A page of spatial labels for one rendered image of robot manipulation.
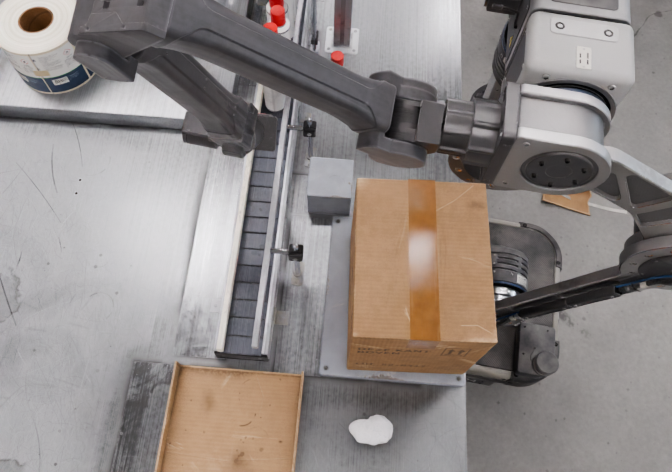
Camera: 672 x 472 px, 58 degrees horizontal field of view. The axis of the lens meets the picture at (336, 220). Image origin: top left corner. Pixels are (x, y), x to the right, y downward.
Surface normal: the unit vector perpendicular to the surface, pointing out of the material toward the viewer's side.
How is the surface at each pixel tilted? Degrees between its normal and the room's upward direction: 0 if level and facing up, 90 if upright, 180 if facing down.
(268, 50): 46
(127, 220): 0
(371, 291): 0
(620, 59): 0
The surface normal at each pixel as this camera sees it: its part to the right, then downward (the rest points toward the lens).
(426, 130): -0.04, -0.12
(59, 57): 0.53, 0.77
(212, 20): 0.65, 0.03
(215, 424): 0.02, -0.42
